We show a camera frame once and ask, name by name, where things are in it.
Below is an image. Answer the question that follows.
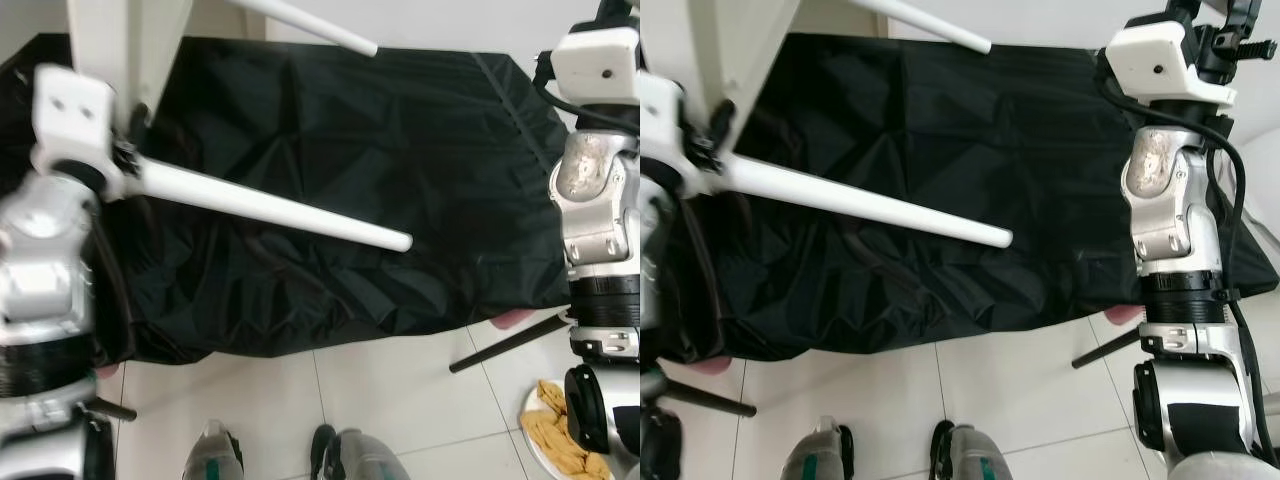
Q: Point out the black tablecloth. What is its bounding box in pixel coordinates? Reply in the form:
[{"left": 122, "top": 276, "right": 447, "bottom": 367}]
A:
[
  {"left": 0, "top": 35, "right": 583, "bottom": 367},
  {"left": 680, "top": 33, "right": 1280, "bottom": 363}
]

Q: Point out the grey robot left foot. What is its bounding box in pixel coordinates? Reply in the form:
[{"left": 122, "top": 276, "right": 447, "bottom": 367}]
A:
[
  {"left": 184, "top": 419, "right": 245, "bottom": 480},
  {"left": 779, "top": 416, "right": 855, "bottom": 480}
]

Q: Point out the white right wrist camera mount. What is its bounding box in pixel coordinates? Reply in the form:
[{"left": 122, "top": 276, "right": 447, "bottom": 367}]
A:
[
  {"left": 1105, "top": 22, "right": 1237, "bottom": 107},
  {"left": 550, "top": 25, "right": 641, "bottom": 109}
]

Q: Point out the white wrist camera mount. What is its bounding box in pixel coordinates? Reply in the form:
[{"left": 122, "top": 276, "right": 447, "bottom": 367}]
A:
[
  {"left": 1105, "top": 22, "right": 1237, "bottom": 107},
  {"left": 640, "top": 70, "right": 693, "bottom": 197},
  {"left": 550, "top": 25, "right": 641, "bottom": 109},
  {"left": 30, "top": 63, "right": 127, "bottom": 201}
]

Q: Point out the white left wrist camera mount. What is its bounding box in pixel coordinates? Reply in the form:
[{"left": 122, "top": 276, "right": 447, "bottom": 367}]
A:
[
  {"left": 30, "top": 63, "right": 127, "bottom": 201},
  {"left": 640, "top": 70, "right": 693, "bottom": 197}
]

